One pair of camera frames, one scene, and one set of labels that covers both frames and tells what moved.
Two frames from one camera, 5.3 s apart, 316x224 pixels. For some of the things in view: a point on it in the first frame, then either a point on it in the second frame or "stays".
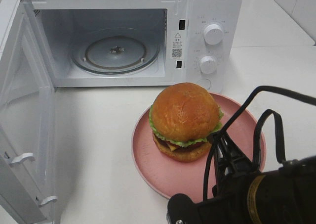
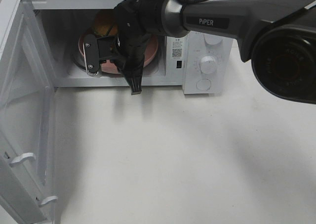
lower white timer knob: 208,65 stays
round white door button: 205,83 stays
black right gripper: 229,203 to 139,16
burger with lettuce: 181,117 to 106,24
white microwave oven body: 140,37 stays
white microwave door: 27,153 stays
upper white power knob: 213,34 stays
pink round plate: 242,135 to 114,67
